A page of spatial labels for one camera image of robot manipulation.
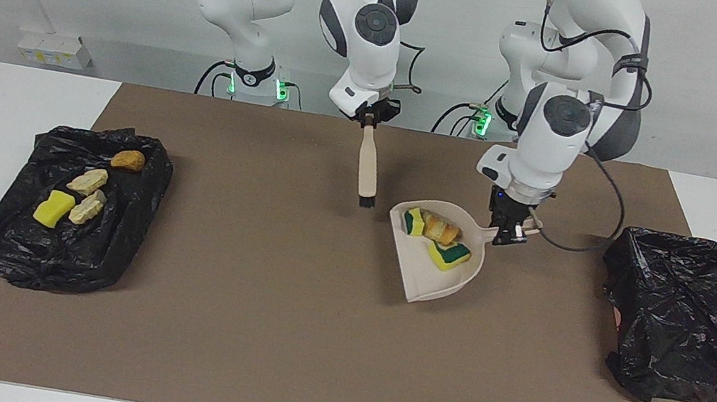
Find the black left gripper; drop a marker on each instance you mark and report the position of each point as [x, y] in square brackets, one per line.
[509, 210]

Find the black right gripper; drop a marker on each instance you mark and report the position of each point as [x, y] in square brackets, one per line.
[381, 110]

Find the beige hand brush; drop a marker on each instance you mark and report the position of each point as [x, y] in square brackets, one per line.
[369, 167]

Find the green-topped yellow sponge piece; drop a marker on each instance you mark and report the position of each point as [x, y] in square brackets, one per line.
[449, 256]

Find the orange striped croissant roll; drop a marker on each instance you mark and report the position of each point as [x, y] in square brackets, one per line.
[442, 229]

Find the beige plastic dustpan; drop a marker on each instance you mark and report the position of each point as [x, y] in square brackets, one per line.
[432, 281]

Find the small notched yellow sponge piece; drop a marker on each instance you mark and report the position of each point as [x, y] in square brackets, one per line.
[414, 223]

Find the brown bread nugget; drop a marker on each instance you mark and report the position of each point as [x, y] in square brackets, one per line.
[128, 159]

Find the small croissant pastry piece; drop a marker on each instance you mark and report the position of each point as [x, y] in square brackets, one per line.
[87, 208]
[88, 181]

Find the large yellow sponge piece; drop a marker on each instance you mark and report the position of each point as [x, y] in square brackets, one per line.
[53, 209]

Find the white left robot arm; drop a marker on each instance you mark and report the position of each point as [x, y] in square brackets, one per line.
[556, 132]

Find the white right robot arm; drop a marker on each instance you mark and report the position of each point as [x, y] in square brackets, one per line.
[371, 30]

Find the pink bin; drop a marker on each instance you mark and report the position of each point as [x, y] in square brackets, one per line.
[616, 316]

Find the black trash bag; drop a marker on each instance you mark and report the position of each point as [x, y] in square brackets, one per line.
[106, 247]
[685, 317]

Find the brown paper table mat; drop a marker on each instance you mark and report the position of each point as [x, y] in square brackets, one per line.
[233, 354]

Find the white box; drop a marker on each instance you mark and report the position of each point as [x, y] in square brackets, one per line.
[55, 49]

